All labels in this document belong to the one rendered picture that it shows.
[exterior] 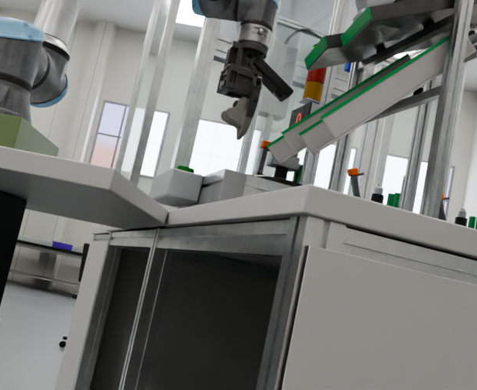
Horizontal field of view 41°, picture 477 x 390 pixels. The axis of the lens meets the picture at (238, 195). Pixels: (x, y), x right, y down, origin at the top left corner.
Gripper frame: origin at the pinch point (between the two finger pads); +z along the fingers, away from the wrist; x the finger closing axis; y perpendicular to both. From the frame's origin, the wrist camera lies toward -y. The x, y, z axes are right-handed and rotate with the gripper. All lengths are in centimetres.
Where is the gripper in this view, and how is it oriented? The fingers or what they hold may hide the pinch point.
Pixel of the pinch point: (242, 135)
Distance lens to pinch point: 142.8
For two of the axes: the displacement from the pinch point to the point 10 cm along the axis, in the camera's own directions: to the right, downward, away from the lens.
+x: 3.3, -0.7, -9.4
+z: -2.0, 9.7, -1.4
